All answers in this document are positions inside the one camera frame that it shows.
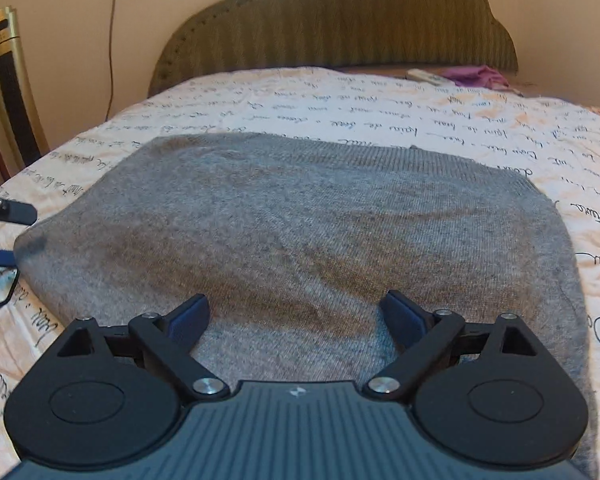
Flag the gold tower fan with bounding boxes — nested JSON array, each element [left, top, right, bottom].
[[0, 6, 50, 169]]

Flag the white script-print bed quilt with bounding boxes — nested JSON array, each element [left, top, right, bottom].
[[0, 68, 600, 475]]

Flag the white remote control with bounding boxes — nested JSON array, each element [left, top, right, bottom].
[[405, 68, 454, 87]]

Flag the olive green upholstered headboard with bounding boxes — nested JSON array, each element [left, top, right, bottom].
[[148, 0, 518, 96]]

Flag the black power cable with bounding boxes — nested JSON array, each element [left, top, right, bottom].
[[104, 0, 128, 122]]

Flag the grey sweater navy sleeves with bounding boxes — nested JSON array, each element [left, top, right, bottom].
[[4, 133, 597, 479]]

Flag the purple garment by headboard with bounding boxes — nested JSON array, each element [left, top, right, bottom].
[[441, 65, 509, 90]]

